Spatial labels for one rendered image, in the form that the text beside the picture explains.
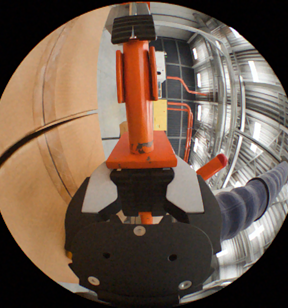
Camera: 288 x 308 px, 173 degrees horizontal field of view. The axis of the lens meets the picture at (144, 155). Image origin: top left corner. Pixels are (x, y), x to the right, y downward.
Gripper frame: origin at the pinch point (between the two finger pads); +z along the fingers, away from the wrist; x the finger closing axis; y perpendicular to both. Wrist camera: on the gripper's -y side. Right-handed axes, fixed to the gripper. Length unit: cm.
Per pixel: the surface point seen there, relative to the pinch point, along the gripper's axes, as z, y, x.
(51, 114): 0.5, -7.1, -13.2
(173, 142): 1027, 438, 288
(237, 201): -0.6, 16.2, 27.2
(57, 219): -7.9, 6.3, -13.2
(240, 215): -5.4, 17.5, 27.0
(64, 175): -0.8, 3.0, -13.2
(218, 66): 439, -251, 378
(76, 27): 3.5, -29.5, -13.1
